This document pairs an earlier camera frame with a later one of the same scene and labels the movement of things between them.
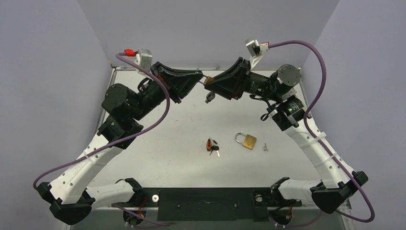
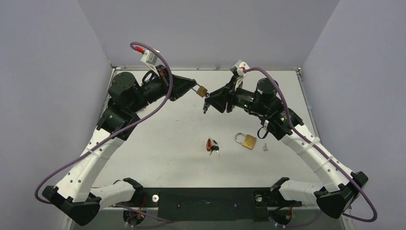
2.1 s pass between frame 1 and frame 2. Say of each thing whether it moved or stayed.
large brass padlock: stayed
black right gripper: moved
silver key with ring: stayed
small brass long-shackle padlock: moved
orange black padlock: stayed
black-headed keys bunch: stayed
